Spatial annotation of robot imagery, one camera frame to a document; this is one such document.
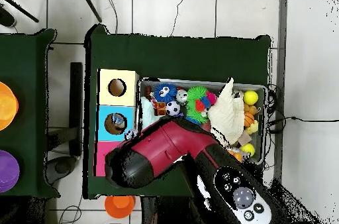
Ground mint muslin cloth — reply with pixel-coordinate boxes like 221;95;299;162
139;95;162;129

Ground crushed clear plastic bottle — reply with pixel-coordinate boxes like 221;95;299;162
124;129;138;140

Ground clear plastic packet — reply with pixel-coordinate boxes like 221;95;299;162
110;113;126;129

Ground cream muslin cloth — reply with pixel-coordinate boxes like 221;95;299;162
207;77;246;146

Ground long orange toy block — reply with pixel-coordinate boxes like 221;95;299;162
227;149;244;162

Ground wooden box with three holes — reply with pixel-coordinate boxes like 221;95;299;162
93;68;140;178

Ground black and white soccer ball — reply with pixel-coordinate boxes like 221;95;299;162
166;101;181;117

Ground blue spiky ball with eyes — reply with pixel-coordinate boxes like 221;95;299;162
154;83;177;103

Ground multicoloured spiky caterpillar toy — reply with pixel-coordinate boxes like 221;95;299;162
185;91;218;125

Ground green spiky rubber ball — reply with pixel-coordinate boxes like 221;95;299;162
186;85;209;102

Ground dark green tablecloth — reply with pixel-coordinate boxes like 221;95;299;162
83;23;272;200
0;28;60;199

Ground orange mini basketball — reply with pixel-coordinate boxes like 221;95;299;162
243;112;255;127

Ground large yellow ball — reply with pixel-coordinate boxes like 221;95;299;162
243;90;260;106

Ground small yellow ball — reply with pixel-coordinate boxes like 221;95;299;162
240;142;256;158

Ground orange plastic cup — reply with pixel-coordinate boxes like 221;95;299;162
104;195;136;219

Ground grey round stand base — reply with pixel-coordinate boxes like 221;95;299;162
45;155;78;186

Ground black stand legs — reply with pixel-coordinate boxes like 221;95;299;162
0;0;103;23

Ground orange plastic bowl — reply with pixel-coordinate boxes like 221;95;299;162
0;82;19;131

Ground purple plastic bowl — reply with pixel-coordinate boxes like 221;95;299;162
0;149;21;194

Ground person's foot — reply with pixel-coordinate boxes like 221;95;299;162
0;5;17;28

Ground silver wire mesh bin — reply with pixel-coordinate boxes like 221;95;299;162
134;76;268;166

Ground black floor post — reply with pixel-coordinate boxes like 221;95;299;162
69;62;83;157

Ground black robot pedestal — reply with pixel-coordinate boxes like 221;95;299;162
140;196;197;224

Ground grey floor cable cover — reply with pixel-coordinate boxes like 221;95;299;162
273;0;289;182

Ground thin black floor cable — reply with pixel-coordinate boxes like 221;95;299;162
267;116;339;123

